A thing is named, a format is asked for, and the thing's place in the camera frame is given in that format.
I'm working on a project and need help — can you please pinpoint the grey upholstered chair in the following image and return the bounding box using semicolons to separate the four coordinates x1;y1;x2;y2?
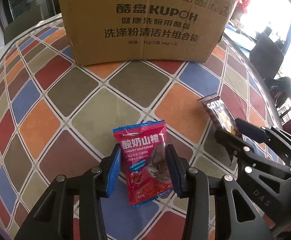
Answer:
4;5;61;44

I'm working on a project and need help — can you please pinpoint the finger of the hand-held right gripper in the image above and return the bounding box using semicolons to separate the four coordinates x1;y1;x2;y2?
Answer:
214;129;291;181
235;118;291;156

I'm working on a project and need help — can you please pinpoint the brown cardboard box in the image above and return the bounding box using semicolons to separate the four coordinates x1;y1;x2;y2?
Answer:
58;0;236;67

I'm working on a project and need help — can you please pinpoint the brown snack bar packet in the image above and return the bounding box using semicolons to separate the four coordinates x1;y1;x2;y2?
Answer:
198;93;243;140

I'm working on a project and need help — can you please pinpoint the red ribbon bow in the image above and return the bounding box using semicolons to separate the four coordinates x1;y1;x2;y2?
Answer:
235;0;251;13

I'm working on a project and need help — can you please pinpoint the red blue snack packet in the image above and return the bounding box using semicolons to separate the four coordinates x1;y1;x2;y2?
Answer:
113;120;174;207

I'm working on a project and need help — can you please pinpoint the dark plastic chair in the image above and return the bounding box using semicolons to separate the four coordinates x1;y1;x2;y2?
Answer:
250;32;284;78

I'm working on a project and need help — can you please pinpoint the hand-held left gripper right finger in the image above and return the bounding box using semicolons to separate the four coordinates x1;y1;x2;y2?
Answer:
166;144;276;240

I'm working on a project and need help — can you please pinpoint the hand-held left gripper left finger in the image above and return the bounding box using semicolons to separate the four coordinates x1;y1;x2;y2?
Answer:
14;144;121;240

